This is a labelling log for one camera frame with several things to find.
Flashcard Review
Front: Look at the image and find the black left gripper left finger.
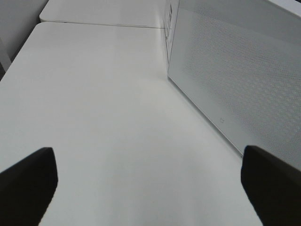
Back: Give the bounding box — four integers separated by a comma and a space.
0, 147, 58, 226

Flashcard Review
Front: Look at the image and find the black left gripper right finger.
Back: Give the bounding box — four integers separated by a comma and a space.
240, 145, 301, 226

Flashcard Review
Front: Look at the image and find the white microwave door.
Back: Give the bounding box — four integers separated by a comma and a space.
168, 0, 301, 169

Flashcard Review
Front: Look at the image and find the white microwave oven body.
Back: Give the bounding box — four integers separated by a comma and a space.
162, 0, 180, 70

